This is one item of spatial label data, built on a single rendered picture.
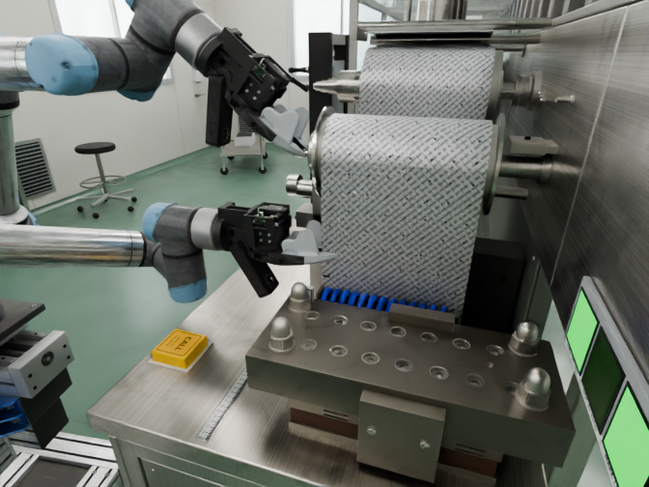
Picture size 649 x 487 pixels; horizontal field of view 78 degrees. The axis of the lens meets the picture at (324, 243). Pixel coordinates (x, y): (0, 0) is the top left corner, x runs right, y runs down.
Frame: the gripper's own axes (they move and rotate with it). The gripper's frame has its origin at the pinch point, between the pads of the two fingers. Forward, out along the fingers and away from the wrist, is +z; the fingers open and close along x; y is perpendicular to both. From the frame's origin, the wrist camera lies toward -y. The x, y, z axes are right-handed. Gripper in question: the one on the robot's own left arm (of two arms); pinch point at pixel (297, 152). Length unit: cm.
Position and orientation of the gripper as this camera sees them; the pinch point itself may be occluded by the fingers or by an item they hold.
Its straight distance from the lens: 67.7
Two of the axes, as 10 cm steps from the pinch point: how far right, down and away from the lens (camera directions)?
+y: 6.1, -6.1, -5.1
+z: 7.3, 6.8, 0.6
